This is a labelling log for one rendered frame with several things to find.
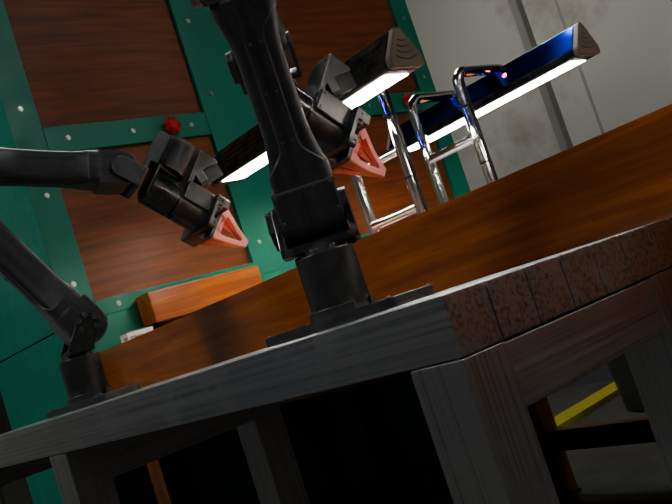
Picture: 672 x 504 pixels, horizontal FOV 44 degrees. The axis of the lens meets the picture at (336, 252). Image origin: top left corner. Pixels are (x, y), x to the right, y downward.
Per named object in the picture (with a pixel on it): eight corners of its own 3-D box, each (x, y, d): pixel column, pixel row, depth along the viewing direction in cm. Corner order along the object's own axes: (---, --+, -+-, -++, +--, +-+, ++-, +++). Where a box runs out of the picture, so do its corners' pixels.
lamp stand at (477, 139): (524, 258, 178) (456, 62, 181) (457, 280, 193) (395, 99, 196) (574, 242, 190) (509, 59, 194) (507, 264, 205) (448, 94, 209)
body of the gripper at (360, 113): (324, 139, 122) (284, 111, 118) (369, 111, 114) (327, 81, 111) (313, 175, 118) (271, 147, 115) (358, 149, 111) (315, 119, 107)
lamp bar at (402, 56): (394, 66, 137) (380, 25, 138) (209, 187, 185) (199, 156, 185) (426, 64, 143) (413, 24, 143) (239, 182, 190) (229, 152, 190)
